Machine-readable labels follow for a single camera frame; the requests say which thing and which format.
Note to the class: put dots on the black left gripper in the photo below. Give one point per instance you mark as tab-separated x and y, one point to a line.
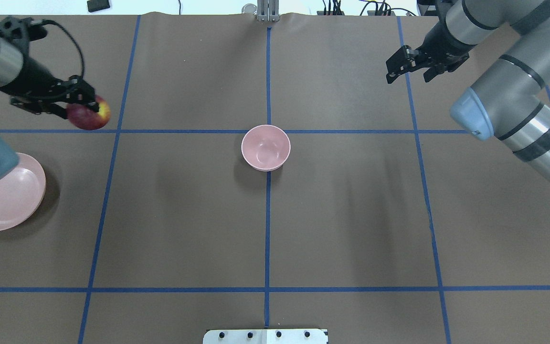
37	76

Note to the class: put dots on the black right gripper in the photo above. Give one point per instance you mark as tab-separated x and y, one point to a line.
439	46

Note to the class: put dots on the red apple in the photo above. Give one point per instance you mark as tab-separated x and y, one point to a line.
85	119

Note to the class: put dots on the pink bowl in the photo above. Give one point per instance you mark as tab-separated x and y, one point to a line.
266	148

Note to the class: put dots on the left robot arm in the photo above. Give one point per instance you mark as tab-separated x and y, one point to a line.
10	66

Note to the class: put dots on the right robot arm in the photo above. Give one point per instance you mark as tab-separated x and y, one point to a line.
503	102

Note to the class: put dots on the pink plate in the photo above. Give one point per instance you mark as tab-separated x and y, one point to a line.
21	192

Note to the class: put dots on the small black box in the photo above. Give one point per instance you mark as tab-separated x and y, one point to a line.
97	5

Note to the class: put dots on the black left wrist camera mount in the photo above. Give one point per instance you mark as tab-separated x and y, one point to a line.
21	32

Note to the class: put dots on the aluminium frame post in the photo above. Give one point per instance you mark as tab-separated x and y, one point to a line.
268	11

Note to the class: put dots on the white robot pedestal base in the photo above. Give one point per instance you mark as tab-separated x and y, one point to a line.
266	336

